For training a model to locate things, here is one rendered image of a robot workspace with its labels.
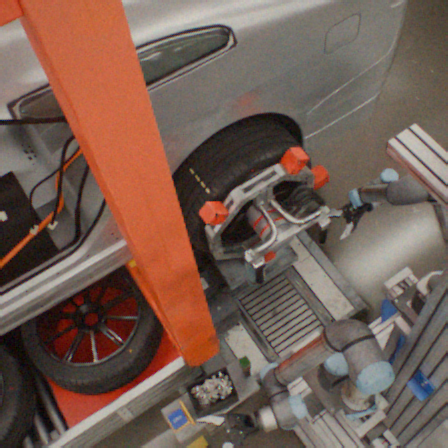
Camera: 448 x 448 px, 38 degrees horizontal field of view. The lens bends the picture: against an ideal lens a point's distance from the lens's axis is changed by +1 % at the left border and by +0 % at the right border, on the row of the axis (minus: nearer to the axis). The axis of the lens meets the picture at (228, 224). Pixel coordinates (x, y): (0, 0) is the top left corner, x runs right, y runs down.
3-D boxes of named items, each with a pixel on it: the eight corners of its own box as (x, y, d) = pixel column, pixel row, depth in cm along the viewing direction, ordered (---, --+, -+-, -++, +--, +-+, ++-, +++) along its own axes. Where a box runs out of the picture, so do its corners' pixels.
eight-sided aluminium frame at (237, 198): (304, 207, 319) (308, 144, 272) (312, 217, 317) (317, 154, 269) (212, 264, 308) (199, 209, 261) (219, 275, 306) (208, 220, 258)
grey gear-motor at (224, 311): (204, 272, 361) (197, 244, 331) (245, 331, 343) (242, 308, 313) (177, 289, 358) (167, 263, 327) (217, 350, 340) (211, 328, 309)
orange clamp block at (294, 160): (289, 161, 277) (299, 146, 271) (299, 174, 273) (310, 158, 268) (278, 163, 272) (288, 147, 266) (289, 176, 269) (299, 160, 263)
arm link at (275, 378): (343, 303, 199) (249, 373, 227) (359, 335, 193) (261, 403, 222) (366, 302, 206) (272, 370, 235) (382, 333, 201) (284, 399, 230)
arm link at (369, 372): (359, 377, 244) (377, 330, 196) (377, 415, 237) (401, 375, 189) (330, 388, 243) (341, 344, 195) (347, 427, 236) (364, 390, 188)
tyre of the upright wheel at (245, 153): (236, 215, 342) (307, 120, 309) (261, 248, 332) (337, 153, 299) (141, 222, 293) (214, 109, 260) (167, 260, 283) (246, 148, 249)
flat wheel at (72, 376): (101, 249, 352) (89, 228, 331) (190, 320, 328) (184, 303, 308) (9, 340, 331) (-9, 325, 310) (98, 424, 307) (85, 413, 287)
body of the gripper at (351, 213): (341, 205, 282) (363, 192, 284) (340, 215, 289) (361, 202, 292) (352, 218, 278) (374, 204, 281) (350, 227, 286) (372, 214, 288)
